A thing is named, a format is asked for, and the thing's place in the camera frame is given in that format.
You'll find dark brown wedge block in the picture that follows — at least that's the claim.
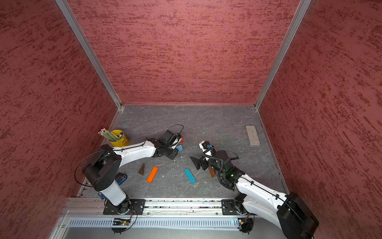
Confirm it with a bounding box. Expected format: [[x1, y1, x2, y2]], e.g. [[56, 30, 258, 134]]
[[138, 163, 145, 175]]

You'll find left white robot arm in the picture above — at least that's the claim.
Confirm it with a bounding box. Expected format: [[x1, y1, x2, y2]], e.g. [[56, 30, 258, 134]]
[[82, 130, 182, 215]]

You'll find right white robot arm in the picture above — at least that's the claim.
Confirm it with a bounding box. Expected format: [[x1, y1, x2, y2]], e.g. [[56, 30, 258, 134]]
[[190, 148, 319, 239]]

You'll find reddish brown wedge block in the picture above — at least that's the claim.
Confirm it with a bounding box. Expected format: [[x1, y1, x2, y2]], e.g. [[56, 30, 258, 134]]
[[208, 167, 216, 178]]

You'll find teal flat block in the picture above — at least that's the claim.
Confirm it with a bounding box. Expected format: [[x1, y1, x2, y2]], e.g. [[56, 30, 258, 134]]
[[184, 168, 196, 184]]

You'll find orange flat block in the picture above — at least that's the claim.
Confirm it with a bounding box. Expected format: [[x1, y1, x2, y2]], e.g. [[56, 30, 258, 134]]
[[147, 166, 159, 183]]

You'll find yellow pencil cup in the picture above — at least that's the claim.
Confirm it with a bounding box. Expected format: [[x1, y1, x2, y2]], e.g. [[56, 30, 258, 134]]
[[110, 129, 130, 147]]

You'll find blue stapler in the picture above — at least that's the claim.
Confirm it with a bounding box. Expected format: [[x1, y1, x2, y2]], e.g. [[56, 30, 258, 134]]
[[98, 173, 128, 200]]

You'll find grey rectangular eraser block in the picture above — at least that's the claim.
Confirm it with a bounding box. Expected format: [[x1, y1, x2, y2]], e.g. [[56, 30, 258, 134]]
[[245, 125, 261, 147]]

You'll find bundle of pencils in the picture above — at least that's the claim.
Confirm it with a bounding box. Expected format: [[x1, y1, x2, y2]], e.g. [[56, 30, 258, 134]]
[[98, 128, 120, 142]]

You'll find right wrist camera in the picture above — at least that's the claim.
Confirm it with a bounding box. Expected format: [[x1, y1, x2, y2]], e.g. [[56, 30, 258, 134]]
[[199, 141, 213, 157]]

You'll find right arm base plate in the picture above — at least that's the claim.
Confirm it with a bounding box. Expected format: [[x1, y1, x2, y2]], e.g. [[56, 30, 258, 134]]
[[221, 199, 248, 216]]

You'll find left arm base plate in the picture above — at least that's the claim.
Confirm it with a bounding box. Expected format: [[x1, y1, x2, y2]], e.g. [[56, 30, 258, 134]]
[[103, 199, 146, 216]]

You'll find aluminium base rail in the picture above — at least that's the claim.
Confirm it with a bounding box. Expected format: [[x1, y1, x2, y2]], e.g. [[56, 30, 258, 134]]
[[64, 197, 302, 217]]

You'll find white slotted cable duct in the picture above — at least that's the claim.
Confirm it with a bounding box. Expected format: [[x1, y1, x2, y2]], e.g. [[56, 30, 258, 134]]
[[67, 217, 240, 231]]

